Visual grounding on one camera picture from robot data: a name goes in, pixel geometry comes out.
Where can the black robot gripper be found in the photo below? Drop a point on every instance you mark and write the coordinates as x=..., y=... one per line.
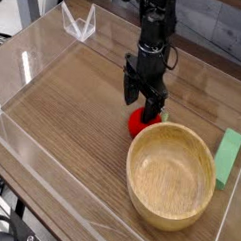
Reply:
x=144, y=73

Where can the red plush tomato fruit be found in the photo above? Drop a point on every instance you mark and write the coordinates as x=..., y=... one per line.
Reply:
x=135, y=124

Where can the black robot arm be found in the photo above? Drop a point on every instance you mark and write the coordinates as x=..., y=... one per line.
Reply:
x=158, y=21

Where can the wooden bowl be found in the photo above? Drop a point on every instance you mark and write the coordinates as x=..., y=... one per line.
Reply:
x=170, y=176

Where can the green rectangular block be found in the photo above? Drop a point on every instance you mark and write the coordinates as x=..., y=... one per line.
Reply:
x=225, y=158

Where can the grey table leg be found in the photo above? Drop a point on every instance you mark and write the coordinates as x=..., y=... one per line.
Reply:
x=29, y=11

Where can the clear acrylic tray enclosure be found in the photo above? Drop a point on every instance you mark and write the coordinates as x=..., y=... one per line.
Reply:
x=64, y=137

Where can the black metal clamp bracket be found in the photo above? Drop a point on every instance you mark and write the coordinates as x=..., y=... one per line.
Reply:
x=24, y=232

